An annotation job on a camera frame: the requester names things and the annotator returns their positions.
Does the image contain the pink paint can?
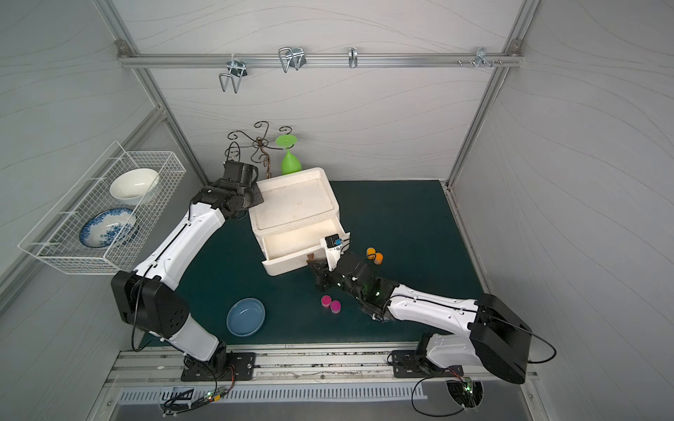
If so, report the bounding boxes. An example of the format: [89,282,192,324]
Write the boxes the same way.
[321,295,332,308]
[330,300,342,314]

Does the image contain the white three-drawer cabinet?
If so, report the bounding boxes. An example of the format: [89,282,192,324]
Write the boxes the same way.
[248,167,351,277]

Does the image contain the drawer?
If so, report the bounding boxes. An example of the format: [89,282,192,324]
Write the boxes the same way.
[256,219,350,276]

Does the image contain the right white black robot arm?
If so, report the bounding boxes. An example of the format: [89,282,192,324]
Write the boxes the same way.
[307,253,532,384]

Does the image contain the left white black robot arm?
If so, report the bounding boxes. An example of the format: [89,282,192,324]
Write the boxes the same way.
[112,161,263,376]

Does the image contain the brown metal cup rack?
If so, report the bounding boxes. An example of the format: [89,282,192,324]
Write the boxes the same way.
[224,120,284,179]

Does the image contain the green plastic wine glass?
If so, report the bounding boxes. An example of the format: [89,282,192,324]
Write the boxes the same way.
[276,134,303,175]

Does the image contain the white bowl in basket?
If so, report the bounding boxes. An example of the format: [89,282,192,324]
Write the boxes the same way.
[109,168,160,205]

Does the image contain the plain blue bowl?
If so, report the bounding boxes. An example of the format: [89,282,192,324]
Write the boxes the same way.
[226,298,266,338]

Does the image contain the blue patterned bowl in basket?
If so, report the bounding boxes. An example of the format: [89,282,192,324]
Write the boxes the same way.
[79,208,137,248]

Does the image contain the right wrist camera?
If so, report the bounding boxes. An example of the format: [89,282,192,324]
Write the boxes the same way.
[321,234,343,271]

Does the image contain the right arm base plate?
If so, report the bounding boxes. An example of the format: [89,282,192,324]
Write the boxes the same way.
[386,350,464,379]

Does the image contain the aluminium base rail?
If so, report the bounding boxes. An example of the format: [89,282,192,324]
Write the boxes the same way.
[104,341,539,388]

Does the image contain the black cable right base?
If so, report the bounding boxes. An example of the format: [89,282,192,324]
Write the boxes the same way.
[407,367,475,417]

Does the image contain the white wire basket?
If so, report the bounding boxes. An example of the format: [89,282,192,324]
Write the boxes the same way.
[19,142,186,275]

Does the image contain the aluminium top rail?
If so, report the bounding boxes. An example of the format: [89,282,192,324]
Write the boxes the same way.
[118,51,524,70]

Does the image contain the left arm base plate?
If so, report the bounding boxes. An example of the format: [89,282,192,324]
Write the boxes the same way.
[180,352,257,382]

